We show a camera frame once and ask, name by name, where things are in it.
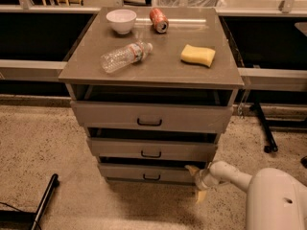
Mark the grey drawer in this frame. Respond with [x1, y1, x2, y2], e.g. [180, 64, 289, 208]
[71, 101, 233, 133]
[86, 138, 217, 161]
[98, 163, 194, 185]

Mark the grey top drawer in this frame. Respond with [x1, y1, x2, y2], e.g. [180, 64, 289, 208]
[71, 101, 233, 133]

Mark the white bowl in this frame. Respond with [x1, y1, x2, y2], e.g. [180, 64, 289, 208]
[106, 9, 137, 35]

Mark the grey middle drawer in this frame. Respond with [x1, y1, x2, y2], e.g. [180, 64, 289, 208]
[86, 138, 217, 161]

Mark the clear plastic water bottle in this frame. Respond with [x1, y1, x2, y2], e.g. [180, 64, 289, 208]
[101, 41, 154, 74]

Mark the black stand leg left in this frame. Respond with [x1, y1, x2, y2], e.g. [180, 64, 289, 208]
[29, 173, 59, 230]

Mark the grey bottom drawer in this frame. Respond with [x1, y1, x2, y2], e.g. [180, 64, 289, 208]
[98, 163, 194, 185]

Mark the wire mesh basket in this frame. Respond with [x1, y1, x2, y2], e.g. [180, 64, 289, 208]
[153, 0, 225, 8]

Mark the black stand leg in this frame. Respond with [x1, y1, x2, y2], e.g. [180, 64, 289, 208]
[249, 103, 278, 153]
[29, 173, 59, 230]

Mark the grey drawer cabinet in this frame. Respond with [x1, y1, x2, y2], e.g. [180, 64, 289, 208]
[58, 6, 246, 190]

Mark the red soda can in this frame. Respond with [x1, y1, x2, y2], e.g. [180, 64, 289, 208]
[150, 8, 169, 34]

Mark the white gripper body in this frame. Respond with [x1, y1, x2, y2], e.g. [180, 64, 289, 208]
[194, 170, 220, 190]

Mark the black stand leg right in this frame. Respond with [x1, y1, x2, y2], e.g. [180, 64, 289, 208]
[249, 103, 278, 153]

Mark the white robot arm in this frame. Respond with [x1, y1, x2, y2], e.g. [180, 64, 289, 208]
[185, 161, 307, 230]

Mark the yellow sponge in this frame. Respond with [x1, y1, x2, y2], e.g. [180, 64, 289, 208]
[180, 44, 216, 67]

